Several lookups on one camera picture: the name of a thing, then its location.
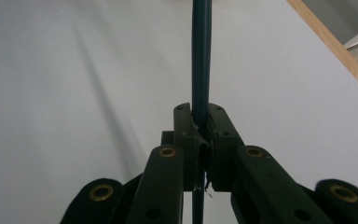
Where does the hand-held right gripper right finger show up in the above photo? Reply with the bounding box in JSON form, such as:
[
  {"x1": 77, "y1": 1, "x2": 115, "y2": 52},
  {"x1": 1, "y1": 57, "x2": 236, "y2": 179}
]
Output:
[{"x1": 204, "y1": 103, "x2": 336, "y2": 224}]

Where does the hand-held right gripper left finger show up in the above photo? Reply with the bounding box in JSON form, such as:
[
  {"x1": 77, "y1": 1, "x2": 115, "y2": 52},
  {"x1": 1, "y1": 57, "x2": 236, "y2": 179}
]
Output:
[{"x1": 124, "y1": 102, "x2": 212, "y2": 224}]

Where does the white board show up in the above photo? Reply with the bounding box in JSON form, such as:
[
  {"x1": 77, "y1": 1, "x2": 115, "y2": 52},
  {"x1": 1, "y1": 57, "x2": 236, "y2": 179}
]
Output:
[{"x1": 0, "y1": 0, "x2": 358, "y2": 224}]

